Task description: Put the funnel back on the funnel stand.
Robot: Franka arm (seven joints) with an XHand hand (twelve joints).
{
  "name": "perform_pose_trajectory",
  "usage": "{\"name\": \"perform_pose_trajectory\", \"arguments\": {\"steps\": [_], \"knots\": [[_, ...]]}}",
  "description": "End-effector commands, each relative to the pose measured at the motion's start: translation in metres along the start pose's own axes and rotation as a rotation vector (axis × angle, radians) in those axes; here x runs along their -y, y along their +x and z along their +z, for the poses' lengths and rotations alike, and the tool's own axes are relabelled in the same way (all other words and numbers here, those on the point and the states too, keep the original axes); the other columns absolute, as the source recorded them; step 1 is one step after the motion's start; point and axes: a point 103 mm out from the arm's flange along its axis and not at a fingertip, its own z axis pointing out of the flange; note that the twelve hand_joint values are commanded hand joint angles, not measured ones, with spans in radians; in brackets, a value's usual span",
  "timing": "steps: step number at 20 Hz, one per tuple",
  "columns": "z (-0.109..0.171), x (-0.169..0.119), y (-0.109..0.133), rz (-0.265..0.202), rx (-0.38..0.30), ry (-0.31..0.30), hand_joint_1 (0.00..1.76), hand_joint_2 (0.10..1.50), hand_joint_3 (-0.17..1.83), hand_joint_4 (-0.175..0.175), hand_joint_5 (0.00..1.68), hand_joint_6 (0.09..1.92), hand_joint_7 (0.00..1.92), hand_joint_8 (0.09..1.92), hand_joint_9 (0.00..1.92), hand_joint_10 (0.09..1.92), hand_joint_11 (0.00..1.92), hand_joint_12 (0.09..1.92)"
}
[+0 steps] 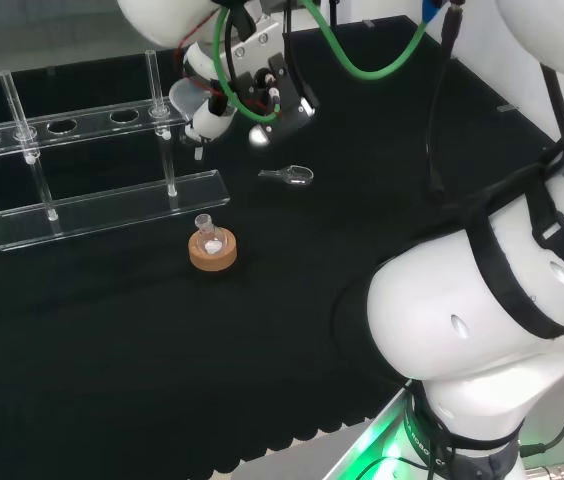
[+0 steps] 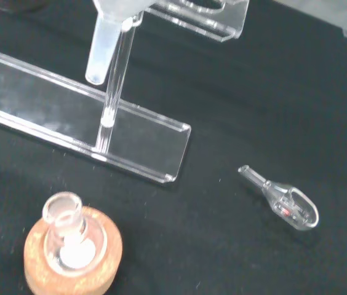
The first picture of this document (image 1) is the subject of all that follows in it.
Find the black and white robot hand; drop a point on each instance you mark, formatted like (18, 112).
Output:
(287, 107)

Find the translucent plastic funnel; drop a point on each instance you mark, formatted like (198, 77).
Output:
(181, 97)

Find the clear glass weighing funnel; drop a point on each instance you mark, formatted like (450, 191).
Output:
(298, 175)

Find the clear acrylic funnel stand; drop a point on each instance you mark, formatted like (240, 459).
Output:
(112, 207)

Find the small round-bottom glass flask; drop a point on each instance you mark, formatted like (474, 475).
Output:
(210, 240)

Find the black bench cloth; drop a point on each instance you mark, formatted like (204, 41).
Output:
(162, 350)

